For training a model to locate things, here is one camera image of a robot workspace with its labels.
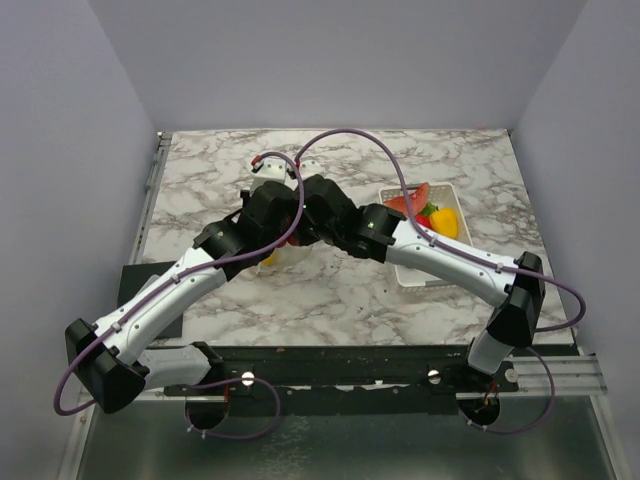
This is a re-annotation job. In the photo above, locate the red cherry tomatoes bunch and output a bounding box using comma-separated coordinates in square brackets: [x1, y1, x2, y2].
[278, 235, 299, 248]

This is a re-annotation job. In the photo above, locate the yellow lemon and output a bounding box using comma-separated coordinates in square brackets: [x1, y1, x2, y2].
[260, 251, 277, 267]

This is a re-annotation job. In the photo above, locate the clear zip top bag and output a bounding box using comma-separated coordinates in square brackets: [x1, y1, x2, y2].
[256, 245, 313, 275]

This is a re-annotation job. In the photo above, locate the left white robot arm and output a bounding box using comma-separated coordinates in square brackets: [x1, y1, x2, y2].
[63, 181, 305, 414]

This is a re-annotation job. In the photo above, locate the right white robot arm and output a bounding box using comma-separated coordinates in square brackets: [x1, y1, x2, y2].
[296, 175, 546, 391]

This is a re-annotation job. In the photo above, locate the red watermelon slice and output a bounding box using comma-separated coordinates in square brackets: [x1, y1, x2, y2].
[383, 183, 430, 216]

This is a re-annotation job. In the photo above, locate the white plastic basket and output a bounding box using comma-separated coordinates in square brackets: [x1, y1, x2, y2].
[378, 182, 474, 290]

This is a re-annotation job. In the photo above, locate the yellow bell pepper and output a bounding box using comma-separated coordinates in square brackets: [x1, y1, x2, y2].
[429, 208, 459, 239]

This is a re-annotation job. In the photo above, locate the metal table edge strip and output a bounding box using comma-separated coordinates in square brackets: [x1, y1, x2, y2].
[129, 131, 173, 264]

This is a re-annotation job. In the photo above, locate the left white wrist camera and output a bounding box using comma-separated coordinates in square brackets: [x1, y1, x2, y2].
[250, 155, 289, 193]

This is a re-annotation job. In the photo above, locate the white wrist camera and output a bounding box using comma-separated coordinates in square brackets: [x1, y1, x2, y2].
[250, 155, 289, 193]
[298, 159, 324, 180]

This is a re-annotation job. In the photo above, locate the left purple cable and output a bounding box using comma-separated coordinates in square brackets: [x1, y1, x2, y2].
[52, 152, 306, 441]

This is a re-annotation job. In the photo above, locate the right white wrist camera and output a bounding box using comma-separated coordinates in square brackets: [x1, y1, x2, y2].
[298, 159, 324, 180]

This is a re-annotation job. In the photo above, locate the black mounting rail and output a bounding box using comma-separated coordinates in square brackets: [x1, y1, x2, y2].
[164, 339, 521, 416]

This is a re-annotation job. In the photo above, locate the aluminium extrusion rail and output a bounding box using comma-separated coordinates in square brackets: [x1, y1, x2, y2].
[505, 355, 608, 397]

